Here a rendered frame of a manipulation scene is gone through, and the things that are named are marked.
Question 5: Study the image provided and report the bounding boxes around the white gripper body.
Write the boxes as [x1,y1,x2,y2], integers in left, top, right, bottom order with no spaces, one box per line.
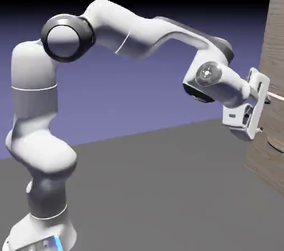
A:
[229,67,271,141]

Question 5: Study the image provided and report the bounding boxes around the wooden drawer front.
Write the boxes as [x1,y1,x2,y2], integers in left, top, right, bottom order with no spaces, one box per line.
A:
[258,0,284,99]
[245,93,284,197]

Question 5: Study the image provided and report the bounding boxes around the wooden cabinet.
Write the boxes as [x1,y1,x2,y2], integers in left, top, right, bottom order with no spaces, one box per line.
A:
[245,0,284,197]

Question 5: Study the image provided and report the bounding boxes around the dark curved drawer handle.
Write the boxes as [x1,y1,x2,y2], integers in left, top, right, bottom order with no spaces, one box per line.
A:
[266,136,284,153]

